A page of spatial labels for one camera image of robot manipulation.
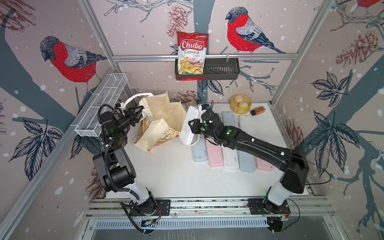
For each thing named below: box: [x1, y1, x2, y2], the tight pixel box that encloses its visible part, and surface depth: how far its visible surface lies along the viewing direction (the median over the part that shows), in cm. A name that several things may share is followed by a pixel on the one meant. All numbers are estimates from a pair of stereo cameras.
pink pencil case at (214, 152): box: [205, 137, 224, 167], surface depth 90 cm
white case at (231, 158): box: [222, 144, 240, 169], surface depth 89 cm
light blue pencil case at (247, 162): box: [238, 150, 256, 173], surface depth 87 cm
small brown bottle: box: [250, 106, 266, 116], surface depth 116 cm
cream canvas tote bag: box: [132, 92, 187, 154], surface depth 87 cm
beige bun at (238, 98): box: [234, 95, 244, 103], surface depth 120 cm
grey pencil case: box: [192, 134, 208, 162], surface depth 92 cm
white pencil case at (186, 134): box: [179, 105, 199, 146], surface depth 78 cm
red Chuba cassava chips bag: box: [176, 31, 209, 81], surface depth 86 cm
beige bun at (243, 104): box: [238, 101, 249, 108], surface depth 115 cm
